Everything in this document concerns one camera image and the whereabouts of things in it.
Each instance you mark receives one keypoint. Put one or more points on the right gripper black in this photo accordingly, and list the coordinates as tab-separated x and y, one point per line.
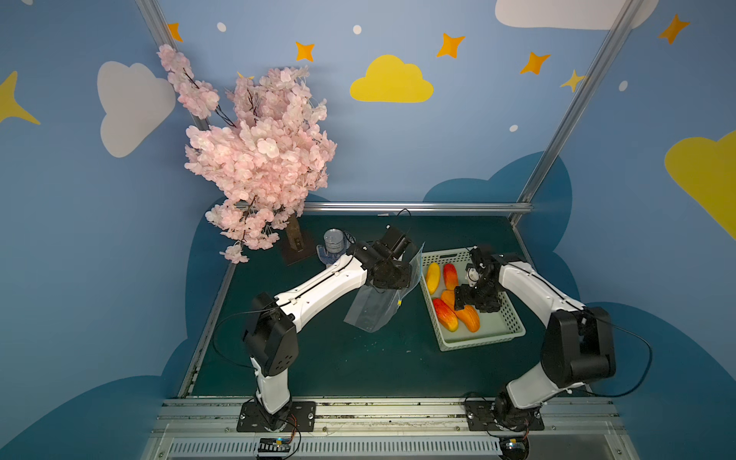
477	295

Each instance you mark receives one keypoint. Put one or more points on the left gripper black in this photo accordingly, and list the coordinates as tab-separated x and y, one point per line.
400	275

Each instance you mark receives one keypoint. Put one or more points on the large orange mango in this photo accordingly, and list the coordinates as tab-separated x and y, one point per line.
467	315

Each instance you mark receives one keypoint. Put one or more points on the clear zip-top bag blue zipper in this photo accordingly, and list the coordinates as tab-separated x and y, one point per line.
373	308

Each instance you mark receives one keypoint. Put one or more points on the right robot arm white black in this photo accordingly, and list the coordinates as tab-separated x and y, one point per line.
578	343

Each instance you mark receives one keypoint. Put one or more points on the red orange mango top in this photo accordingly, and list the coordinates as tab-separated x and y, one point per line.
450	276

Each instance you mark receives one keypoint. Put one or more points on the red yellow mango left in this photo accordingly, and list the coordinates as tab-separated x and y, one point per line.
445	315

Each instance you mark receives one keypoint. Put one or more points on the yellow orange mango top left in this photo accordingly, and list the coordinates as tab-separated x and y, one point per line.
433	278

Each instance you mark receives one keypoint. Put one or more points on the pale green perforated plastic basket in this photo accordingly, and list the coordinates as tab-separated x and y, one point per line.
503	326

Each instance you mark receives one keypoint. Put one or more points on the silver metal can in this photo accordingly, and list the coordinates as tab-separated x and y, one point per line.
334	241

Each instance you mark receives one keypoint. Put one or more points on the right controller board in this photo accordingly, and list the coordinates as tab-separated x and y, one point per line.
514	448

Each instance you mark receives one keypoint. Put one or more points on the controller board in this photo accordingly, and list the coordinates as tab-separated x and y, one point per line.
273	448
514	448

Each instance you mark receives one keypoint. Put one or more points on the pink cherry blossom tree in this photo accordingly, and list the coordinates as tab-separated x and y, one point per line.
266	159

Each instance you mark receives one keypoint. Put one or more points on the left controller board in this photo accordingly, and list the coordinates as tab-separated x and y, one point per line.
273	448

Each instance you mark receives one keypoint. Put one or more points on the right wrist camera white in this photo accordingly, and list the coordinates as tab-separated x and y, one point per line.
472	275

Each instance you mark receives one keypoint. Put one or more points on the aluminium frame back bar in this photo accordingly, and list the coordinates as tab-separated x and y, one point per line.
418	208

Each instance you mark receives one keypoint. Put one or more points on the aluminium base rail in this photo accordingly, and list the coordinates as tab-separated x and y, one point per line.
387	428

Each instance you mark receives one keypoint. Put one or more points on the aluminium frame right post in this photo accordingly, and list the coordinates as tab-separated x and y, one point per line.
606	55

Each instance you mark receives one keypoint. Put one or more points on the aluminium frame post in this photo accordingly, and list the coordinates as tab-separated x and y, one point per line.
606	55
163	37

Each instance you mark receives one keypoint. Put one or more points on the aluminium frame left post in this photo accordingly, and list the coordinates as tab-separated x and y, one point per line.
163	37

